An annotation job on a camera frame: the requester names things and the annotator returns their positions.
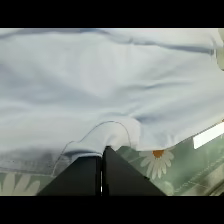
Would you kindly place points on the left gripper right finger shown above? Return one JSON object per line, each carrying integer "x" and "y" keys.
{"x": 125, "y": 176}

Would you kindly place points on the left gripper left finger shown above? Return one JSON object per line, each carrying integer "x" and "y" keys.
{"x": 78, "y": 176}

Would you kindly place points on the pale blue shirt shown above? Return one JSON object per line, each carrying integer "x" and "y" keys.
{"x": 100, "y": 86}

